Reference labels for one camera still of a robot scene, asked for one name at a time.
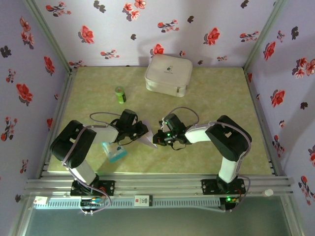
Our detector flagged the green bottle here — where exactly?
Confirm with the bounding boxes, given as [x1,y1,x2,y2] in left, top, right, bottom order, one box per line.
[114,86,127,104]

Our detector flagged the blue wet wipes pack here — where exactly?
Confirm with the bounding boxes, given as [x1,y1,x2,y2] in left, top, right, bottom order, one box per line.
[101,141,128,164]

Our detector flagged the white zip case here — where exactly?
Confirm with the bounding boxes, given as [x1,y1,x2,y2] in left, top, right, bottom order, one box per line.
[144,54,193,98]

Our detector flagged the white label card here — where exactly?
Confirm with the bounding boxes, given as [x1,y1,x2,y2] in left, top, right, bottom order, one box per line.
[134,195,153,207]

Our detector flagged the small white red tag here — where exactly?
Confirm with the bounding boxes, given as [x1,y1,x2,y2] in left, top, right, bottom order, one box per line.
[33,196,49,206]

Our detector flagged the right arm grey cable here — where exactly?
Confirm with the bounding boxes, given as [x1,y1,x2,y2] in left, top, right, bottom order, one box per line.
[169,107,253,213]

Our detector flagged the long aluminium frame rail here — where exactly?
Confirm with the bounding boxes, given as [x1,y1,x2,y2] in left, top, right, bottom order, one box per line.
[24,173,295,197]

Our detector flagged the grey slotted cable duct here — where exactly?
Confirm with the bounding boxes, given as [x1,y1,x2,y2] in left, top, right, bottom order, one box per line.
[33,196,221,209]

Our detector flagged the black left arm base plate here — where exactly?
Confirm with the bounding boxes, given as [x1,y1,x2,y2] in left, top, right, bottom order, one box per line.
[70,180,116,197]

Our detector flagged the aluminium table edge rail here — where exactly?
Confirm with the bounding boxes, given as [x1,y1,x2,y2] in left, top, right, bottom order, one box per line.
[36,68,79,178]
[243,67,284,177]

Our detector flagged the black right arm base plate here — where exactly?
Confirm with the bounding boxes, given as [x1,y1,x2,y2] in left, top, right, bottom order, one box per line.
[201,179,246,195]

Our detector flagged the aluminium corner post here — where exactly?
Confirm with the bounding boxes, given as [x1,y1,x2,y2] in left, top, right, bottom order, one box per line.
[24,0,76,74]
[243,0,289,72]

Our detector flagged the aluminium frame leg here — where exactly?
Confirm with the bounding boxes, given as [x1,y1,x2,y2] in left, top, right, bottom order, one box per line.
[8,195,34,236]
[279,195,305,236]

